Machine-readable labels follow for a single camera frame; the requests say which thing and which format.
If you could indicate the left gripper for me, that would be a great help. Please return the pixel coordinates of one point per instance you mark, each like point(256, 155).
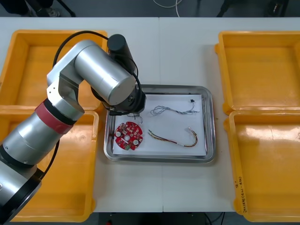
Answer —
point(133, 103)

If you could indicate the round red circuit board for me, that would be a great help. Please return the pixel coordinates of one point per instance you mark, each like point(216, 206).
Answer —
point(122, 140)

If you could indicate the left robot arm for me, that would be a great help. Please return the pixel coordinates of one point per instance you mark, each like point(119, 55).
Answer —
point(100, 65)

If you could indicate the steel tray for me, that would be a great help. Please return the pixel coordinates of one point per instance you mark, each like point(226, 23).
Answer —
point(211, 122)

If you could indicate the black stand leg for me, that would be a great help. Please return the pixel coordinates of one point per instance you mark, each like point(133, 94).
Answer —
point(68, 9)

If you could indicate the black chair base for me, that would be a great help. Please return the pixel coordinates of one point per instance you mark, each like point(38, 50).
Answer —
point(234, 7)

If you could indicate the yellow-orange plastic bin with handwriting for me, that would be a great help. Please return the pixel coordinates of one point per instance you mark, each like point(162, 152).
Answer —
point(269, 175)

